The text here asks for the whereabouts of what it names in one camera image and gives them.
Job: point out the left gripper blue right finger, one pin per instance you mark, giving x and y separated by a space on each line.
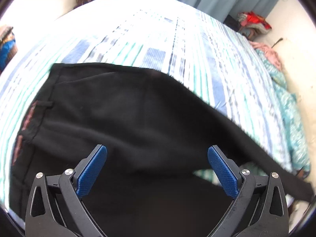
259 206

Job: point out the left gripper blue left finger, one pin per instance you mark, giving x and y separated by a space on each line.
55 206

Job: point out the black pants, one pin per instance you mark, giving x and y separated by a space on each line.
157 134

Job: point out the teal floral pillow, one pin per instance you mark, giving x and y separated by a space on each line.
292 121

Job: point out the pink cloth on bed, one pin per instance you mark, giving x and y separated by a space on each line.
269 53

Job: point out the colourful clothes on drawer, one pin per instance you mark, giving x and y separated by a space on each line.
8 47

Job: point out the cream padded headboard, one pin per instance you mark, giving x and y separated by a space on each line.
299 68

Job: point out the red clothes pile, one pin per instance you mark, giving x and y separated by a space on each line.
252 25

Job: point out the striped blue green bed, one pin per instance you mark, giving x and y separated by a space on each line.
207 57

